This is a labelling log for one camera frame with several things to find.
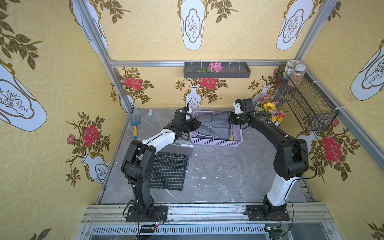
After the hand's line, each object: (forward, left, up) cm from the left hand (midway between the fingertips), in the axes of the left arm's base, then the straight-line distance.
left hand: (196, 121), depth 93 cm
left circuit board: (-53, +24, -16) cm, 60 cm away
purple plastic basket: (-1, -28, -12) cm, 30 cm away
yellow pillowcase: (-4, -23, -11) cm, 26 cm away
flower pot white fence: (+8, -46, +6) cm, 47 cm away
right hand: (+3, -24, +1) cm, 24 cm away
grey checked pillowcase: (-3, -11, -1) cm, 12 cm away
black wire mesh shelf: (-5, -63, +15) cm, 65 cm away
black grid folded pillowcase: (-25, +17, -15) cm, 34 cm away
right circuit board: (-55, -34, -15) cm, 66 cm away
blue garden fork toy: (+8, +44, -16) cm, 47 cm away
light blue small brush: (+19, +35, -17) cm, 43 cm away
